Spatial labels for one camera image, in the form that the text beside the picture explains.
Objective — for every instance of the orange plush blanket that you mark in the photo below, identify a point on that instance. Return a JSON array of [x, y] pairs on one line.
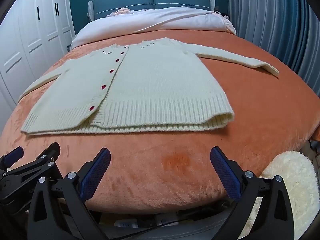
[[250, 105]]

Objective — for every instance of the pink ruffled cloth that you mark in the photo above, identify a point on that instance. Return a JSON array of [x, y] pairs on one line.
[[123, 11]]

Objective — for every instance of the blue-grey curtain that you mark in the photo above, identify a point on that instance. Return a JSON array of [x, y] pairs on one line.
[[275, 17]]

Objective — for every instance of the white wardrobe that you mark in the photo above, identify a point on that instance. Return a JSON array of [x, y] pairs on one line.
[[25, 42]]

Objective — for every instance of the white duvet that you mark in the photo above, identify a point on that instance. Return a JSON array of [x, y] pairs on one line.
[[162, 22]]

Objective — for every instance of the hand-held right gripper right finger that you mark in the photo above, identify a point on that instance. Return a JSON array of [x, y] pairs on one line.
[[225, 175]]

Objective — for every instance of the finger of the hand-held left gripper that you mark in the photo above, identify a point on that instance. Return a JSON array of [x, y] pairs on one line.
[[46, 156], [12, 155]]

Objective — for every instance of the white fluffy cushion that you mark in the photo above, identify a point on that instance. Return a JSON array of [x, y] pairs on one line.
[[295, 180]]

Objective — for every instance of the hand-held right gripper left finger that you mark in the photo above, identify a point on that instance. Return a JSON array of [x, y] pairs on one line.
[[96, 175]]

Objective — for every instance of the white power strip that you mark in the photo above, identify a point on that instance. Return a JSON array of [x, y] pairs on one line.
[[125, 223]]

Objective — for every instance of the cream knitted cardigan sweater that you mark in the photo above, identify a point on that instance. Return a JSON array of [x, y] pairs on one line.
[[162, 85]]

